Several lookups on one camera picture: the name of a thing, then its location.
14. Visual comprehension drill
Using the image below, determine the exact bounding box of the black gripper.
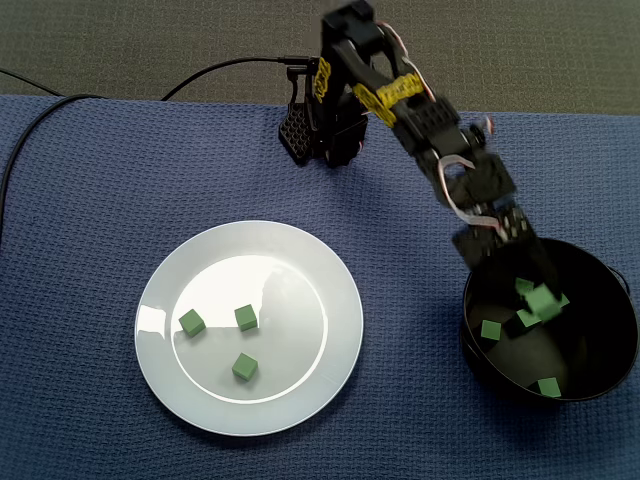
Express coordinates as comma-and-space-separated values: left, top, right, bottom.
451, 205, 564, 315

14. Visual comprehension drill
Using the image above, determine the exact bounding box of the white round plate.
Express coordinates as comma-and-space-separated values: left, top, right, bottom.
134, 220, 365, 437

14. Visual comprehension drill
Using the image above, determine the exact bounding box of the thin black cable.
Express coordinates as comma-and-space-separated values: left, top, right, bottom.
0, 67, 65, 98

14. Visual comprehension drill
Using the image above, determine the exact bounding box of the blue waffle cloth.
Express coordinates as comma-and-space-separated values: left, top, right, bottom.
0, 94, 640, 480

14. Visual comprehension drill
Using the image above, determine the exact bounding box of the thick black cable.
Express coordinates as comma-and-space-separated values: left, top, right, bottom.
0, 93, 106, 241

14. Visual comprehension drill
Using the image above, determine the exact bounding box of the black bucket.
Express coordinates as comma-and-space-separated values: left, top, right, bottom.
458, 237, 640, 403

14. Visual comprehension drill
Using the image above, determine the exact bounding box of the white gripper wire loop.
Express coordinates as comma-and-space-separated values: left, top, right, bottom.
437, 153, 504, 234

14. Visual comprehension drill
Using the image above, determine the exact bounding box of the black usb cable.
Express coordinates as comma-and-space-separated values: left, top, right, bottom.
159, 54, 314, 102

